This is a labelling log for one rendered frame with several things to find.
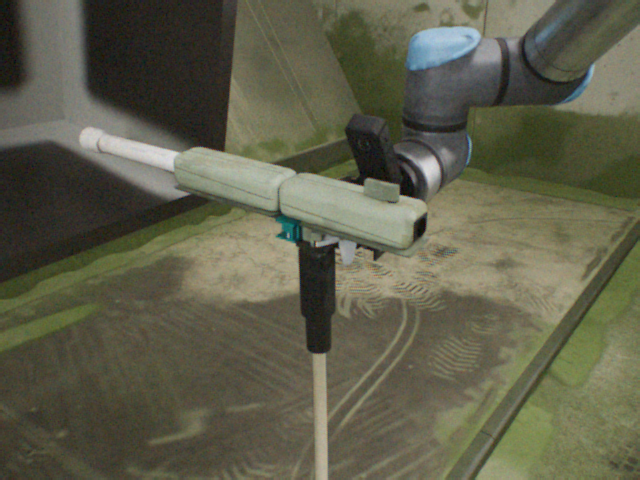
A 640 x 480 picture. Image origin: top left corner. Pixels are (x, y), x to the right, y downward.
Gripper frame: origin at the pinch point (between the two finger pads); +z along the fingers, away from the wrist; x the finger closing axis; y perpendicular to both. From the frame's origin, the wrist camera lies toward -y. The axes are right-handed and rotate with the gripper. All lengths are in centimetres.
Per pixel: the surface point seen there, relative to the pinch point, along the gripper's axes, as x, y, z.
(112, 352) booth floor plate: 59, 50, -13
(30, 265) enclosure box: 24.6, 3.9, 16.5
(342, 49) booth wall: 103, 20, -177
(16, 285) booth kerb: 96, 48, -17
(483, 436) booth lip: -14, 49, -30
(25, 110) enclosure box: 58, -2, -7
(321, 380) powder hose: -1.0, 20.6, -0.5
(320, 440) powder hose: -1.7, 28.6, 1.0
